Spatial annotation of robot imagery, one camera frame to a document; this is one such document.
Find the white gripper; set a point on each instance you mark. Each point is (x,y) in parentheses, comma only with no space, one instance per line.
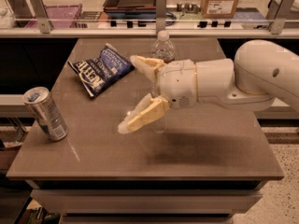
(177,83)

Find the silver redbull can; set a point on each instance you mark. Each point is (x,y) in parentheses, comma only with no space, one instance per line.
(40,102)

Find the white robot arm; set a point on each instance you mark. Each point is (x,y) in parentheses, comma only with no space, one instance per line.
(260,72)

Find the clear plastic water bottle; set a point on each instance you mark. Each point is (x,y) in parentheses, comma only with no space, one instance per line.
(162,49)

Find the blue kettle chips bag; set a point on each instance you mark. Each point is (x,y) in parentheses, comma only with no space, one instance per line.
(100,73)

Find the cardboard box with label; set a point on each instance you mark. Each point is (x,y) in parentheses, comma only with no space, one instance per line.
(216,9)

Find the purple plastic crate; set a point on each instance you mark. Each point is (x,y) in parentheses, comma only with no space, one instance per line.
(64,16)

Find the grey table drawer base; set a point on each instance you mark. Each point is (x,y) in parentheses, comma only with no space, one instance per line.
(147,206)

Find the centre metal railing bracket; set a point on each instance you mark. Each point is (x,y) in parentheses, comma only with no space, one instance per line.
(160,15)

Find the metal railing bracket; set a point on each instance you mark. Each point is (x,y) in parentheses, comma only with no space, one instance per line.
(42,19)
(278,14)
(160,15)

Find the left metal railing bracket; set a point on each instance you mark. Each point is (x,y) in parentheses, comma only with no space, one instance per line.
(42,19)

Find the right metal railing bracket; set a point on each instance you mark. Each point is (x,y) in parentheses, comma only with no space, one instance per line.
(278,14)

